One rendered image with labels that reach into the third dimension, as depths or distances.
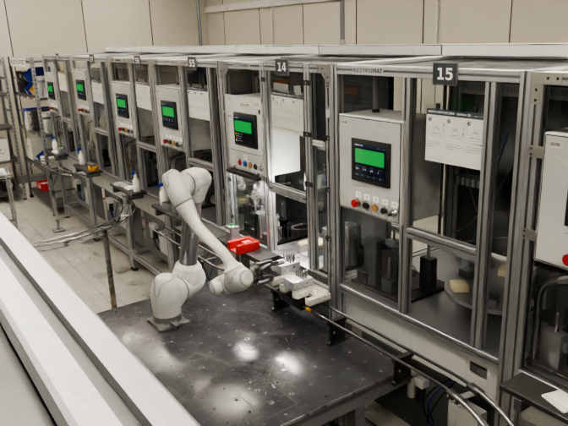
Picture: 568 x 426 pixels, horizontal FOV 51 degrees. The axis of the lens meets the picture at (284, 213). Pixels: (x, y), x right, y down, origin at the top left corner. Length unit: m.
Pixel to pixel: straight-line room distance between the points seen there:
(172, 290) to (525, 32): 4.55
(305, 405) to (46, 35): 8.68
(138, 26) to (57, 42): 1.38
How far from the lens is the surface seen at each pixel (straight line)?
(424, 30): 7.38
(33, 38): 10.48
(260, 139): 3.52
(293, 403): 2.67
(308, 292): 3.19
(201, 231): 3.06
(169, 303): 3.29
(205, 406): 2.69
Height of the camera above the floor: 2.18
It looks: 17 degrees down
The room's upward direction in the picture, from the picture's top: 2 degrees counter-clockwise
